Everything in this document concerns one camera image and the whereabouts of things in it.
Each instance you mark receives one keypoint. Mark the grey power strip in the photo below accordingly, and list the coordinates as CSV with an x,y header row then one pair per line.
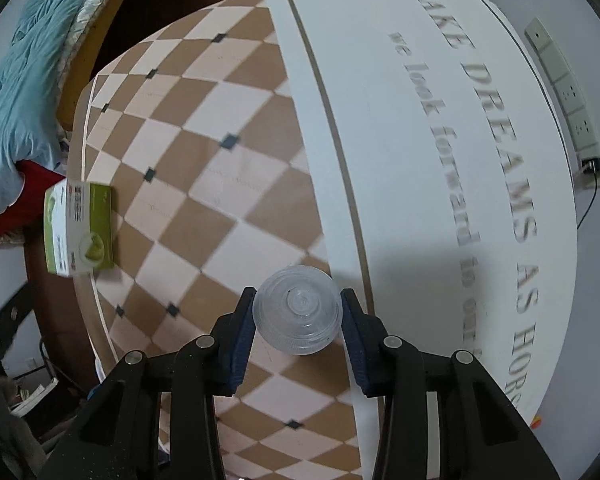
x,y
571,99

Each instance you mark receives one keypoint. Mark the green white box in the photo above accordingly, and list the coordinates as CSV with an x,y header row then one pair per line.
x,y
77,228

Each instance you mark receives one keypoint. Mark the red blanket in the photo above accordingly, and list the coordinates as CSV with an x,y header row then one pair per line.
x,y
29,205

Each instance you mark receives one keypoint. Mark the checkered white bed quilt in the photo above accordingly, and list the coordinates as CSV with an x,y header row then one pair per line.
x,y
410,148

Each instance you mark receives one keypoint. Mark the clear plastic bottle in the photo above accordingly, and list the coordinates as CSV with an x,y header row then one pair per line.
x,y
298,310

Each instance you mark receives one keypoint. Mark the light blue blanket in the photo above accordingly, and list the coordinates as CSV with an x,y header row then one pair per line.
x,y
29,91

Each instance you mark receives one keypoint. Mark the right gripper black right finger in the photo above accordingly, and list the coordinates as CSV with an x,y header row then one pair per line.
x,y
481,434

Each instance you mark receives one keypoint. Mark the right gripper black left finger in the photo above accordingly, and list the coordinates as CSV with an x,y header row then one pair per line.
x,y
154,418

